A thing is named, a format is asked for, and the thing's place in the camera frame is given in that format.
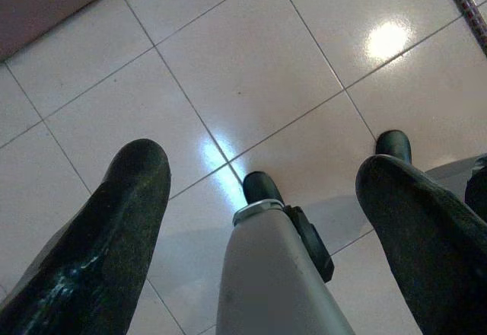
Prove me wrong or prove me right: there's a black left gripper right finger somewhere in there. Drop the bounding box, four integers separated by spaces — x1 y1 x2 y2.
355 154 487 335

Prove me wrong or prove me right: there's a black left robot foot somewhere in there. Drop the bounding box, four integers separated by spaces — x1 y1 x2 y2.
242 171 285 209

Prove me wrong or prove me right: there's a silver left robot leg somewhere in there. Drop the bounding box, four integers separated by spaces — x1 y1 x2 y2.
216 199 357 335

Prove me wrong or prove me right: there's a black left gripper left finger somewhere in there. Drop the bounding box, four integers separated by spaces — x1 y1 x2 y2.
0 139 171 335

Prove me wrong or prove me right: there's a silver right robot leg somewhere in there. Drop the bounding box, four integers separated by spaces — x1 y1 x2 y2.
424 154 487 224

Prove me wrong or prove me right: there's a black robot foot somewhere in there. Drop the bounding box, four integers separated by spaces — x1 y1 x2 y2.
242 171 285 209
375 129 413 161

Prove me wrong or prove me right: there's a black right robot foot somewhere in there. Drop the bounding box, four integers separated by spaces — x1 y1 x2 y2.
375 129 413 161

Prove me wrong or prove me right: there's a silver robot leg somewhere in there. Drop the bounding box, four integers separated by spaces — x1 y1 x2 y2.
216 199 357 335
424 154 487 224

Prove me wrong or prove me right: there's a brown cardboard box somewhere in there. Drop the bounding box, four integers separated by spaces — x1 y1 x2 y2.
0 0 102 62

